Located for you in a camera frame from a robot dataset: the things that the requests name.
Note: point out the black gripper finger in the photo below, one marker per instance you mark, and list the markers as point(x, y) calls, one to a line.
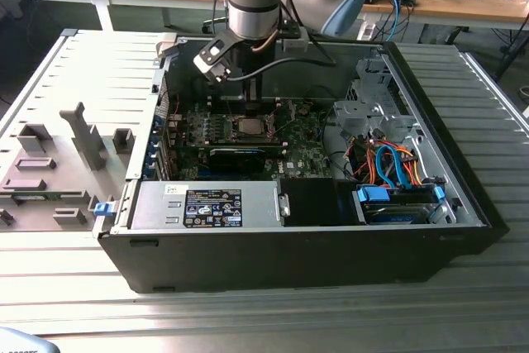
point(258, 94)

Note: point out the silver CPU green edge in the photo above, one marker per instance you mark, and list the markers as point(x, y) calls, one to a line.
point(250, 126)

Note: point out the RAM slot white clips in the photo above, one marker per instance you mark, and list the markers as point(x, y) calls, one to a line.
point(237, 100)
point(237, 107)

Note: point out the CPU socket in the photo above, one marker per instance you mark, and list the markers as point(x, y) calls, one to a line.
point(234, 127)

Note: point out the black graphics card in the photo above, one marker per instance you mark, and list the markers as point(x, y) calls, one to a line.
point(235, 161)

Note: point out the green motherboard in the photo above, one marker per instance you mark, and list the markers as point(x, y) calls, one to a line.
point(308, 150)

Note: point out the beige case latch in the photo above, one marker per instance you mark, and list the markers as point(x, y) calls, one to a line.
point(167, 45)

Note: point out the perforated metal drive cage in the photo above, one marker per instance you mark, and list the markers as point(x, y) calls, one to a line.
point(372, 76)

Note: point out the black plastic shroud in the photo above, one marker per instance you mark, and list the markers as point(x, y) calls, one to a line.
point(310, 200)

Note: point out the small white device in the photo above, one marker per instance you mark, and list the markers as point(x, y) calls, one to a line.
point(366, 31)

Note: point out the grey power supply unit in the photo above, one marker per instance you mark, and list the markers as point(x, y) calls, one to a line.
point(157, 204)

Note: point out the black PC case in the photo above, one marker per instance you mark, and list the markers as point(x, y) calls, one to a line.
point(289, 258)

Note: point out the hard disk in blue carrier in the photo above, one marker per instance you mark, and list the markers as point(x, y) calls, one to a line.
point(396, 216)

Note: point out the blue disk carrier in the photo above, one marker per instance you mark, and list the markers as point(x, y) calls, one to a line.
point(103, 209)

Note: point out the grey parts rack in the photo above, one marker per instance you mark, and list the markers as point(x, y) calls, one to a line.
point(66, 181)

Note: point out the RAM stick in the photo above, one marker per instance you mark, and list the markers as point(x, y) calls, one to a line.
point(37, 197)

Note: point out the pale grey device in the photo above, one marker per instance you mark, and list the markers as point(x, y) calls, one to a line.
point(20, 342)

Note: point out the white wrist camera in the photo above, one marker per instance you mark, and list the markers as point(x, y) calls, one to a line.
point(211, 55)

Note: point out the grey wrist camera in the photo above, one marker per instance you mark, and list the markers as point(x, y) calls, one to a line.
point(294, 44)

